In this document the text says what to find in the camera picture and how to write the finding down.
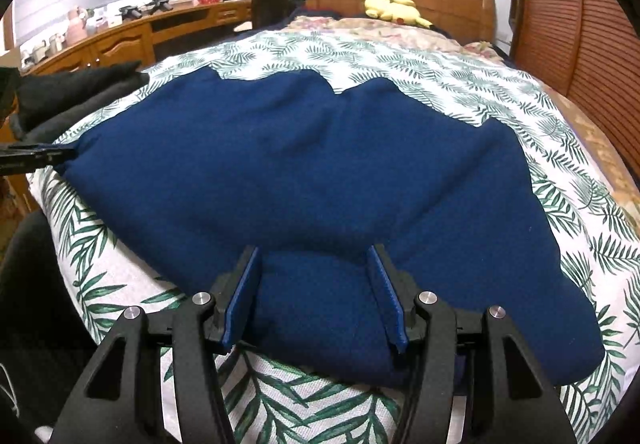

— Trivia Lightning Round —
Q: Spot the yellow plush toy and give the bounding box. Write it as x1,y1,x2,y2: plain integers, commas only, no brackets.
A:
363,0,433,29

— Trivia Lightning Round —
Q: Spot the wooden louvered wardrobe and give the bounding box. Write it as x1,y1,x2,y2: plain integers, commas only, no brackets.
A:
510,0,640,145

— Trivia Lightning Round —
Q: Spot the pink figurine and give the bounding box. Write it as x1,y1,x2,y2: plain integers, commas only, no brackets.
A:
66,8,89,45

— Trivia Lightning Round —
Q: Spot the wooden desk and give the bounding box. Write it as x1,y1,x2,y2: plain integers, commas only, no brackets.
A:
0,0,256,215

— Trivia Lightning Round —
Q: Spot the black folded garment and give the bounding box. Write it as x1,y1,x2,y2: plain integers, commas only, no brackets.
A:
10,61,151,145

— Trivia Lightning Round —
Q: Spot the blue jacket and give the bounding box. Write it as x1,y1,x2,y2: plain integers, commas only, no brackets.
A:
52,68,606,387

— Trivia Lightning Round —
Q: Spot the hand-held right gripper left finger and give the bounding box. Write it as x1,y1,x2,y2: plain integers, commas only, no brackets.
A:
47,245,262,444

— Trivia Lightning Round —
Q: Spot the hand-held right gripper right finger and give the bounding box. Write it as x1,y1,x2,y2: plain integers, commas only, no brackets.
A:
366,243,573,444

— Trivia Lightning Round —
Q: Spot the leaf-print blanket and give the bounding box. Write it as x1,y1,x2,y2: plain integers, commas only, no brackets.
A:
27,29,640,444

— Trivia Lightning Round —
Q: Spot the floral quilt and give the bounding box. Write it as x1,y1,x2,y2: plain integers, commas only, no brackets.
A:
280,14,640,225

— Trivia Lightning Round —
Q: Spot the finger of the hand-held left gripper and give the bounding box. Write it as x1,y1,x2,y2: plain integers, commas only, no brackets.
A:
0,158,58,175
0,142,77,160

